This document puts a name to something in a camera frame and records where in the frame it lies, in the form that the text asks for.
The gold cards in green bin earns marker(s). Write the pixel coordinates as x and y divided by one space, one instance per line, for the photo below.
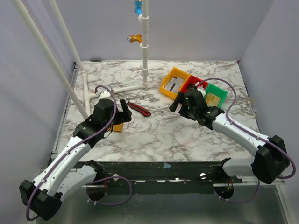
212 100

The black mounting rail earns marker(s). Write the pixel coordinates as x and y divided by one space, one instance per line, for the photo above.
146 178

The red black utility knife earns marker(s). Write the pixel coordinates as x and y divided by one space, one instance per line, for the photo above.
139 109

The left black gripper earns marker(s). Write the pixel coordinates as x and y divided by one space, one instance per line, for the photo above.
124 114

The red plastic bin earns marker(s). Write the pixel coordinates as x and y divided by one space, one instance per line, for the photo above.
187 82

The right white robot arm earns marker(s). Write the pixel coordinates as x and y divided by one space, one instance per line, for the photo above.
269 158

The yellow plastic bin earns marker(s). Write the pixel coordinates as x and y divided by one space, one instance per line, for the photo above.
175 72

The orange camera on pole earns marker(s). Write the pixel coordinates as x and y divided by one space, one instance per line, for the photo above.
134 38

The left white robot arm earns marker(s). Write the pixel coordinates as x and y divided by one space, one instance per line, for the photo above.
46 192

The green plastic bin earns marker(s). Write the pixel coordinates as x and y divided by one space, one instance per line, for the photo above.
216 91

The cards in yellow bin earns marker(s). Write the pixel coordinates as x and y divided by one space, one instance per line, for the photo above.
174 84

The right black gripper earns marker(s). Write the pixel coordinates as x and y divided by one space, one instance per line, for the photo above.
183 108

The mustard yellow card holder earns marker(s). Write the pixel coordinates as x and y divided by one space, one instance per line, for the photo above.
117 128

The white PVC pipe frame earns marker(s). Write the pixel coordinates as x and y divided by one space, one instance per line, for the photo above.
84 111

